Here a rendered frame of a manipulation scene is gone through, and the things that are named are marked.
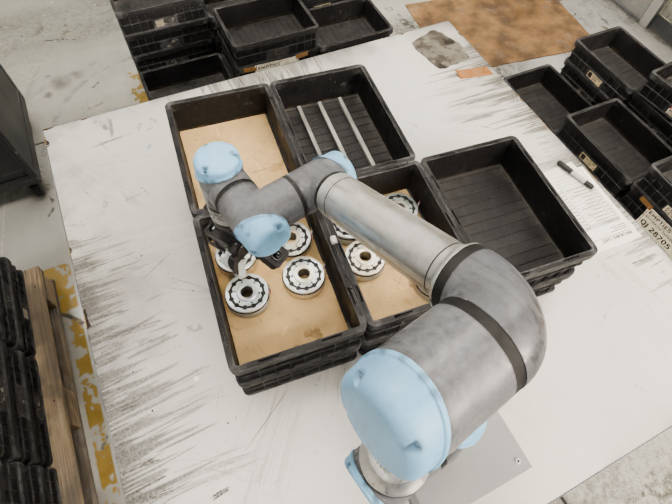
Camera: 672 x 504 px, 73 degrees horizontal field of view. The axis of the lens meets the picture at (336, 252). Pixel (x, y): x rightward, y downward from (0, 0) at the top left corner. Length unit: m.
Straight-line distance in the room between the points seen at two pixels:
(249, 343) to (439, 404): 0.71
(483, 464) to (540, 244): 0.58
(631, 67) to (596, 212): 1.38
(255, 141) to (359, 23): 1.40
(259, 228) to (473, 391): 0.39
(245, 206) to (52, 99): 2.46
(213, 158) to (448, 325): 0.46
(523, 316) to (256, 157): 1.02
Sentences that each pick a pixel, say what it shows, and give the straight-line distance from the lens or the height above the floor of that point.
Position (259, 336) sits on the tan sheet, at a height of 0.83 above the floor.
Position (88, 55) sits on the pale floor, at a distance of 3.30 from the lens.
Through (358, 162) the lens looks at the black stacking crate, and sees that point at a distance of 1.34.
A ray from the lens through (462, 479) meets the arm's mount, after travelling 1.08.
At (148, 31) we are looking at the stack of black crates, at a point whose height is 0.49.
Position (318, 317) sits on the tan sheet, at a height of 0.83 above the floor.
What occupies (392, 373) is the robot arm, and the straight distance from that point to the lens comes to 0.41.
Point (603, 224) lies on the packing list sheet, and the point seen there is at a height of 0.70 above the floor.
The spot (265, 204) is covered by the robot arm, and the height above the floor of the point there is 1.27.
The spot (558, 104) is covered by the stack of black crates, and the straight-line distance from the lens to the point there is 2.67.
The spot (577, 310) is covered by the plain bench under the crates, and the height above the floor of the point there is 0.70.
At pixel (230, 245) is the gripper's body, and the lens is 0.90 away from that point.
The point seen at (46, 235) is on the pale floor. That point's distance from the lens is 2.48.
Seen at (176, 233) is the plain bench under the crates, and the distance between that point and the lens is 1.39.
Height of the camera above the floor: 1.84
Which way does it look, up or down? 60 degrees down
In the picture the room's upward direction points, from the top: 6 degrees clockwise
